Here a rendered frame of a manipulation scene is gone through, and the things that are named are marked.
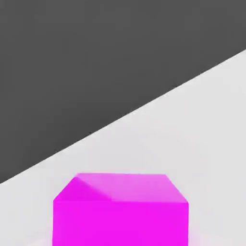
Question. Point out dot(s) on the small magenta cube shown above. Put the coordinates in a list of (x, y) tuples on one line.
[(120, 221)]

